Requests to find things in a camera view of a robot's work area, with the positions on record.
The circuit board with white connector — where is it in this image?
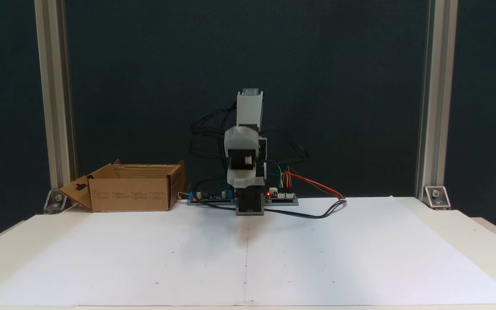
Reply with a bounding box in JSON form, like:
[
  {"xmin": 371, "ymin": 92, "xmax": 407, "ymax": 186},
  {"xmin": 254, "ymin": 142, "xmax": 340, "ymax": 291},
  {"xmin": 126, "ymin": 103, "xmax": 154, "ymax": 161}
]
[{"xmin": 265, "ymin": 188, "xmax": 299, "ymax": 207}]

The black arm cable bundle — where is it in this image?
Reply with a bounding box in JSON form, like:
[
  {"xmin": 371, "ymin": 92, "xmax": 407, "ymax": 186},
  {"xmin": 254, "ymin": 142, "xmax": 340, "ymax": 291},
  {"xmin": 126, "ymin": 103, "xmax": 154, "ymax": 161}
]
[
  {"xmin": 259, "ymin": 127, "xmax": 310, "ymax": 167},
  {"xmin": 189, "ymin": 101, "xmax": 238, "ymax": 203}
]

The aluminium frame post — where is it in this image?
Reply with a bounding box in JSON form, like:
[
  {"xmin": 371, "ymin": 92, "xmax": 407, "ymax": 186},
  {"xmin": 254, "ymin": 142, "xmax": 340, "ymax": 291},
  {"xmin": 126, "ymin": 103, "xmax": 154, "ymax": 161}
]
[
  {"xmin": 415, "ymin": 0, "xmax": 458, "ymax": 203},
  {"xmin": 34, "ymin": 0, "xmax": 77, "ymax": 204}
]

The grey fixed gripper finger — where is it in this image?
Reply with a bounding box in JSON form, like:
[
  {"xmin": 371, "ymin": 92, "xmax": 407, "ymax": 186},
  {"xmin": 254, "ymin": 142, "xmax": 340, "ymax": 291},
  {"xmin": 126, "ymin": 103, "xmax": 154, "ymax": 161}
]
[{"xmin": 226, "ymin": 167, "xmax": 258, "ymax": 190}]

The long dark table cable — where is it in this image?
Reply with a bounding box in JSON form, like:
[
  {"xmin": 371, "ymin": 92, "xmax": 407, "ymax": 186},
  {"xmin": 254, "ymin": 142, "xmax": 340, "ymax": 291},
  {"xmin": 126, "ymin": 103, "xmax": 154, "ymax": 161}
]
[{"xmin": 193, "ymin": 197, "xmax": 348, "ymax": 220}]

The metal corner bracket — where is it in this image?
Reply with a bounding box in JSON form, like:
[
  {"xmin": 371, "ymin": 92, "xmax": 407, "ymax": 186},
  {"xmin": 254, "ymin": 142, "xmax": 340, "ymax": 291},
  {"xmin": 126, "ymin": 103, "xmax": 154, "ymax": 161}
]
[
  {"xmin": 423, "ymin": 186, "xmax": 451, "ymax": 211},
  {"xmin": 43, "ymin": 189, "xmax": 79, "ymax": 214}
]

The open brown cardboard box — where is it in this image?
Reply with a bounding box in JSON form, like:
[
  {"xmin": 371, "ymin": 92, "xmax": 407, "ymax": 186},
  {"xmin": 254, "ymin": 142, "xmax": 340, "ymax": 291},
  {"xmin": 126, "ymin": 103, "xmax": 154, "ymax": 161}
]
[{"xmin": 59, "ymin": 159, "xmax": 187, "ymax": 213}]

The red orange jumper wire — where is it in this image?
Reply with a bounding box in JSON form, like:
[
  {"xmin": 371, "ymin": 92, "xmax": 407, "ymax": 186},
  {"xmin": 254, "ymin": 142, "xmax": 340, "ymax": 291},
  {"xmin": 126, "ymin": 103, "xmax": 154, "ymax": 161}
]
[{"xmin": 285, "ymin": 166, "xmax": 345, "ymax": 200}]

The circuit board with blue parts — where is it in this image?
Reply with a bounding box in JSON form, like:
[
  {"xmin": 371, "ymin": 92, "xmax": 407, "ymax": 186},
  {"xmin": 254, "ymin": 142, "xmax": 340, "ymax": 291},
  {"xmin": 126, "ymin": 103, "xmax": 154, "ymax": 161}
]
[{"xmin": 187, "ymin": 188, "xmax": 236, "ymax": 206}]

